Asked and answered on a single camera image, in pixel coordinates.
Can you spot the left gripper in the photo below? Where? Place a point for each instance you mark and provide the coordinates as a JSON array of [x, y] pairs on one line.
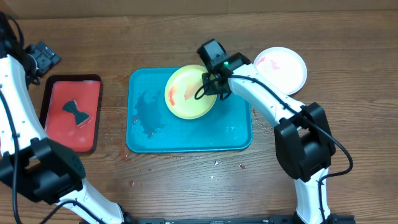
[[47, 56]]

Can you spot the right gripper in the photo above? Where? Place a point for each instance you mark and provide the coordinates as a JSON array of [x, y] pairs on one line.
[[210, 90]]

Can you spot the yellow-green rimmed plate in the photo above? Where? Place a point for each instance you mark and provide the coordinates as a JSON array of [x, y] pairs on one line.
[[180, 93]]

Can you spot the white plate with red stain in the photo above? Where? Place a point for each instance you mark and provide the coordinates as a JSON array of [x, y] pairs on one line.
[[283, 67]]

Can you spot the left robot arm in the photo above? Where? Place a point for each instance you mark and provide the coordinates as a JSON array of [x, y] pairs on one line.
[[32, 164]]

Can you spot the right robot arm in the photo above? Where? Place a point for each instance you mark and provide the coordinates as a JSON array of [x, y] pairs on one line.
[[302, 135]]

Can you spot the dark red water tray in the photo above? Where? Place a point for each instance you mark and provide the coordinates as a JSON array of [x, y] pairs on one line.
[[60, 126]]

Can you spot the teal plastic serving tray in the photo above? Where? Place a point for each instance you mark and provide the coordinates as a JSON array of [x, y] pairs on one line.
[[152, 128]]

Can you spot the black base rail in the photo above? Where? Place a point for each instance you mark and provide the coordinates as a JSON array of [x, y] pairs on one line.
[[274, 219]]

